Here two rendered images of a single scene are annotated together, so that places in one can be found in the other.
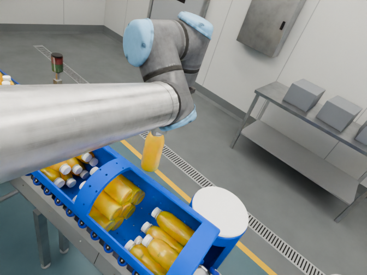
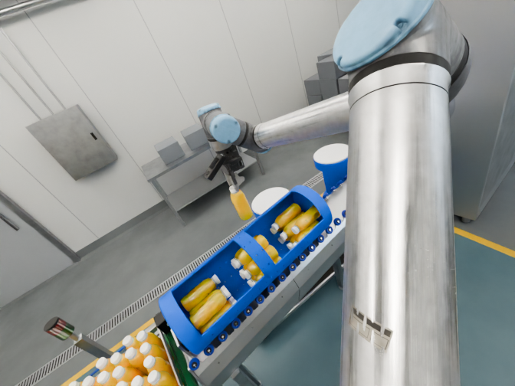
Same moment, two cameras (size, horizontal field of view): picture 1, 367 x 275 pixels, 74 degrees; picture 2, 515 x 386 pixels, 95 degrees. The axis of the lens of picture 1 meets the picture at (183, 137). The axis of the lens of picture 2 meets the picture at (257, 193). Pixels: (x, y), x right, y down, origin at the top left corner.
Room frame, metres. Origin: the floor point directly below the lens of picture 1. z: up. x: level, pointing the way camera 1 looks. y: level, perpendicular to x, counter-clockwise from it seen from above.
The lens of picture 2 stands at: (-0.03, 0.72, 1.97)
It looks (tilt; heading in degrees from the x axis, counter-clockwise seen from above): 33 degrees down; 312
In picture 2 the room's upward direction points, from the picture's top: 23 degrees counter-clockwise
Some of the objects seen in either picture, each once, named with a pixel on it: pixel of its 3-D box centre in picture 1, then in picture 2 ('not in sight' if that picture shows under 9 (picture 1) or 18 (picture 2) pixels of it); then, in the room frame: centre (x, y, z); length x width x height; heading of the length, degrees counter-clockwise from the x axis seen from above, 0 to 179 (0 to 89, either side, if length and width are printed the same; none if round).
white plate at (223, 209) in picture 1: (220, 209); (270, 200); (0.79, -0.28, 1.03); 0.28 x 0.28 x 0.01
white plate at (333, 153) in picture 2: not in sight; (332, 153); (0.53, -0.85, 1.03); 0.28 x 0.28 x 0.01
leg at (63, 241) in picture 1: (63, 226); (241, 370); (0.85, 0.55, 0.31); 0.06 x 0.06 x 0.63; 67
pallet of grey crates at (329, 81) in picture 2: not in sight; (347, 89); (1.04, -3.62, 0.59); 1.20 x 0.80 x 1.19; 151
